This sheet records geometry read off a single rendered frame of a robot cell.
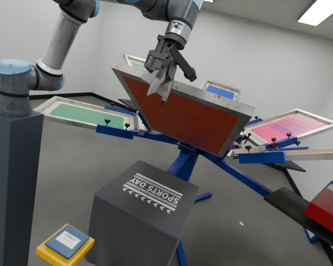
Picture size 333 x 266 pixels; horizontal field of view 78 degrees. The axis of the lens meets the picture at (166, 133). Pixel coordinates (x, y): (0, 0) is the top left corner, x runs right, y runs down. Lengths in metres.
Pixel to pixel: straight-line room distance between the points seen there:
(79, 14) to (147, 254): 1.08
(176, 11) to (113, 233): 0.96
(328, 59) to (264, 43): 1.32
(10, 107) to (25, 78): 0.14
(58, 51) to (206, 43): 4.67
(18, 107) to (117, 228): 0.70
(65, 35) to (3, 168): 0.66
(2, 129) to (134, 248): 0.79
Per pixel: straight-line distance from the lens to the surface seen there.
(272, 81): 5.41
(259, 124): 2.77
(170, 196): 1.18
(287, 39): 5.52
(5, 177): 1.23
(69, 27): 1.05
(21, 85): 1.11
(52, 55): 1.11
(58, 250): 0.83
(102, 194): 1.07
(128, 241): 1.10
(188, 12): 0.70
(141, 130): 1.74
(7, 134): 1.12
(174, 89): 0.80
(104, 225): 1.12
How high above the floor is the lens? 1.61
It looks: 18 degrees down
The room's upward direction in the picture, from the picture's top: 18 degrees clockwise
